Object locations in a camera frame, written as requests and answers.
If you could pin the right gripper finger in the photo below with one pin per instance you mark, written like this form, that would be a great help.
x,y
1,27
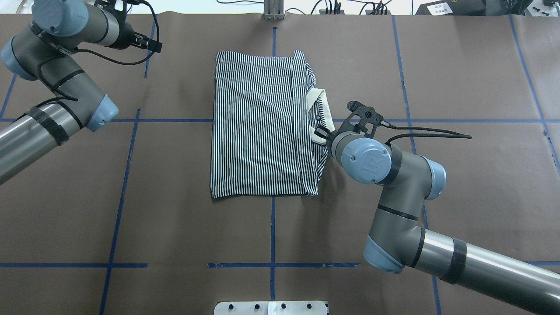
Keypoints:
x,y
322,133

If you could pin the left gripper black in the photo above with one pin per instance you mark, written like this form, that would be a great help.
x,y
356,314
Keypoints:
x,y
127,35

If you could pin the striped polo shirt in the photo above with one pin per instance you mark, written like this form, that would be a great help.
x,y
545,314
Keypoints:
x,y
265,112

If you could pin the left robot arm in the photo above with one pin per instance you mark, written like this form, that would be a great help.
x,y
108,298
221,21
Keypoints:
x,y
44,51

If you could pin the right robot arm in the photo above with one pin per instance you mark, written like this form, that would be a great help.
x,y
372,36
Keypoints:
x,y
502,195

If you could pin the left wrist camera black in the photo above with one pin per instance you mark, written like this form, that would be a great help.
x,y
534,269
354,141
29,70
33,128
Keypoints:
x,y
115,5

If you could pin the aluminium frame post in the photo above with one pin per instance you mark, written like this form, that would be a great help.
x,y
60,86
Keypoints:
x,y
273,10

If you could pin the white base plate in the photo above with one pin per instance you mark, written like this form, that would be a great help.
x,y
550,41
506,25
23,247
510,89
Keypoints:
x,y
272,308

